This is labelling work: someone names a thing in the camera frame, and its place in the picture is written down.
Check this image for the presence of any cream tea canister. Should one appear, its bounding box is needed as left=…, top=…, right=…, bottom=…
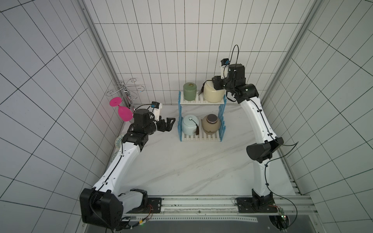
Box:
left=203, top=80, right=225, bottom=103

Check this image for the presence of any green tea canister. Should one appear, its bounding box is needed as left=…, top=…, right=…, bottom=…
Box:
left=183, top=82, right=197, bottom=101

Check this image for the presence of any brown tea canister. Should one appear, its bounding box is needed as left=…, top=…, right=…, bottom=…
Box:
left=202, top=114, right=220, bottom=135

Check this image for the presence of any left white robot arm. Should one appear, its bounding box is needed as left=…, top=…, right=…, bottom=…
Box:
left=79, top=109, right=176, bottom=232

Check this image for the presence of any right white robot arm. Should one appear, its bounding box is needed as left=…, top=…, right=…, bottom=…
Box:
left=177, top=59, right=284, bottom=211

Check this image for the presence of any light blue tea canister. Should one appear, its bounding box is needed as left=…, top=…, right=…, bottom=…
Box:
left=182, top=115, right=200, bottom=136

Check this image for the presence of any blue white wooden shelf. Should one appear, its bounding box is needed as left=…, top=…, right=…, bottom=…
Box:
left=177, top=91, right=227, bottom=142

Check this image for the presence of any pink plastic wine glass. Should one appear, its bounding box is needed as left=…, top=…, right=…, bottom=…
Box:
left=109, top=97, right=133, bottom=122

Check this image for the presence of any chrome glass holder stand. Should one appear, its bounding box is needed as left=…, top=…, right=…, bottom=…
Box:
left=105, top=78, right=145, bottom=109

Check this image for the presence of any yellow blue patterned bowl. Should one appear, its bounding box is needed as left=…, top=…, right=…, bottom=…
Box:
left=115, top=135, right=124, bottom=149

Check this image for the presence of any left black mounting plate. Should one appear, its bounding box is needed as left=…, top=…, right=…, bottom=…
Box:
left=128, top=198, right=163, bottom=214

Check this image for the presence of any black mounting plate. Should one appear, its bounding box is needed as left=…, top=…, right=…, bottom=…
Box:
left=128, top=198, right=163, bottom=214
left=235, top=197, right=278, bottom=214

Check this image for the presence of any left base wiring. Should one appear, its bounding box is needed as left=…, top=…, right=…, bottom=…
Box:
left=116, top=203, right=153, bottom=231

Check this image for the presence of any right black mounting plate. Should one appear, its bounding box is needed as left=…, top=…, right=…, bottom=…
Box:
left=235, top=197, right=278, bottom=214

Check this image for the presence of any right base electronics board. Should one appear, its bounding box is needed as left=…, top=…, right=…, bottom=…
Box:
left=269, top=207, right=290, bottom=232

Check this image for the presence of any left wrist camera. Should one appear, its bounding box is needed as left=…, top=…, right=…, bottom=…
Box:
left=151, top=102, right=162, bottom=121

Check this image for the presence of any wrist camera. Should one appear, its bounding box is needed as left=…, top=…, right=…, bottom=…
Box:
left=151, top=102, right=162, bottom=121
left=220, top=58, right=230, bottom=79

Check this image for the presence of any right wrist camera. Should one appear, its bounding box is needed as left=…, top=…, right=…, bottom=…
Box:
left=220, top=58, right=230, bottom=79

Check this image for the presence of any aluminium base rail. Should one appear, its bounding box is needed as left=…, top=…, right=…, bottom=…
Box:
left=123, top=195, right=321, bottom=225

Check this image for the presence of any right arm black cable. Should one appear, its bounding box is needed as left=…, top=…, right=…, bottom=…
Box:
left=263, top=98, right=299, bottom=231

